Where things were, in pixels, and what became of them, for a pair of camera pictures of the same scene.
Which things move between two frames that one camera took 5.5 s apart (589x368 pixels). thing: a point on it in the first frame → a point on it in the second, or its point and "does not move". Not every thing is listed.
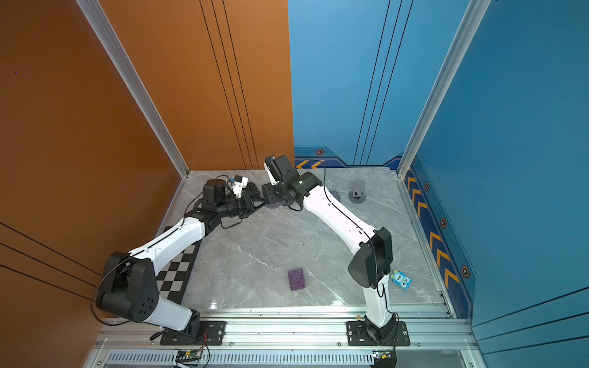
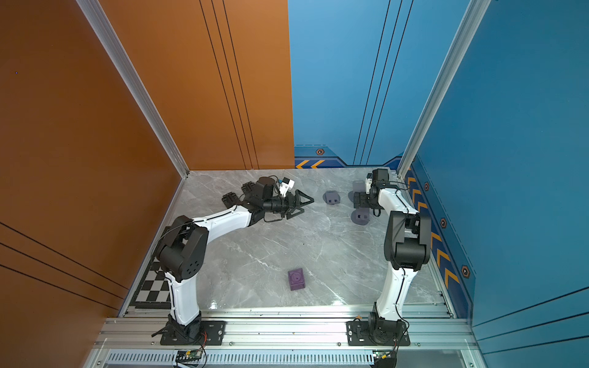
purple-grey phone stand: (358, 194) does not move
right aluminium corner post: (474, 17) does not move
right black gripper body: (277, 192) → (364, 200)
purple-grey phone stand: (335, 193) does not move
